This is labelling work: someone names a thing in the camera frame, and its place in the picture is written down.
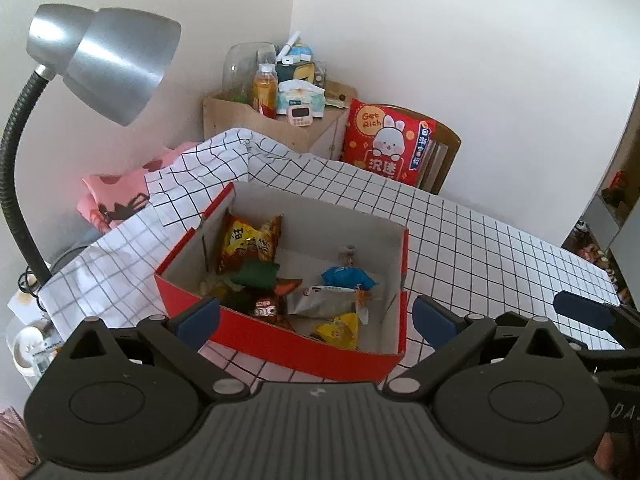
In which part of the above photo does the white snack packet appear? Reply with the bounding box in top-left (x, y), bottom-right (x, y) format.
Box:
top-left (288, 285), bottom-right (370, 325)

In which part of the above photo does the pink patterned cloth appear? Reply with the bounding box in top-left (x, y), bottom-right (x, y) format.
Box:
top-left (77, 142), bottom-right (196, 233)

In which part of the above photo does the tissue pack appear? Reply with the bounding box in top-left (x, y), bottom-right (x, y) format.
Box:
top-left (277, 79), bottom-right (326, 118)

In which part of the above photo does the white shelf cabinet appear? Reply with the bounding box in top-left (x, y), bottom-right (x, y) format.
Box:
top-left (562, 103), bottom-right (639, 309)

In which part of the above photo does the orange brown snack bag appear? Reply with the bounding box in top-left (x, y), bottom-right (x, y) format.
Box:
top-left (248, 278), bottom-right (303, 330)

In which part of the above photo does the red and white cardboard box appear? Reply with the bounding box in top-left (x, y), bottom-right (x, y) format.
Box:
top-left (155, 182), bottom-right (409, 382)

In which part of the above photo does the blue snack packet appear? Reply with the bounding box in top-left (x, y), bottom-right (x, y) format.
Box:
top-left (321, 266), bottom-right (378, 290)

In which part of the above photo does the red gold snack bag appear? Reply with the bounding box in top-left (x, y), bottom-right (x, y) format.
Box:
top-left (217, 212), bottom-right (283, 274)

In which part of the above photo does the orange drink bottle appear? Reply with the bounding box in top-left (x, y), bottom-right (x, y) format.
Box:
top-left (253, 63), bottom-right (278, 118)

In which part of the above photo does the silver desk lamp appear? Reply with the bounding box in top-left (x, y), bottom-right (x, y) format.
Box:
top-left (1, 3), bottom-right (181, 286)

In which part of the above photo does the brown wooden chair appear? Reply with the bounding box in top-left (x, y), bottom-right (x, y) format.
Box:
top-left (373, 104), bottom-right (462, 194)

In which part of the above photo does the small brown candy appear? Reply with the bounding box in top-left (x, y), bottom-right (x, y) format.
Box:
top-left (338, 245), bottom-right (356, 268)

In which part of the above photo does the light wooden side cabinet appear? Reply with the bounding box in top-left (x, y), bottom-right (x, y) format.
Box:
top-left (203, 80), bottom-right (358, 159)

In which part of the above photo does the clear glass jar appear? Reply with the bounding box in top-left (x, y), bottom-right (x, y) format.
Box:
top-left (222, 41), bottom-right (277, 105)

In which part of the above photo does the white black grid tablecloth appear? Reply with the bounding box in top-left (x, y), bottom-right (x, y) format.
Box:
top-left (38, 128), bottom-right (622, 396)

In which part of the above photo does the red rabbit cushion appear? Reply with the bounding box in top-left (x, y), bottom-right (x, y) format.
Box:
top-left (341, 100), bottom-right (437, 186)

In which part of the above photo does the yellow snack packet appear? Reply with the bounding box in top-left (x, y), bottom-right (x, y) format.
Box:
top-left (310, 312), bottom-right (359, 351)

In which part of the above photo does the dark green snack packet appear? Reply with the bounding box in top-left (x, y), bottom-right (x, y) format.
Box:
top-left (231, 259), bottom-right (280, 289)

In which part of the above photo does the pink digital timer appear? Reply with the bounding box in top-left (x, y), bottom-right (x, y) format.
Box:
top-left (286, 104), bottom-right (314, 128)

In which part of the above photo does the yellow green box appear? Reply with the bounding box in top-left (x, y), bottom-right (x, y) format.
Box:
top-left (276, 61), bottom-right (316, 82)

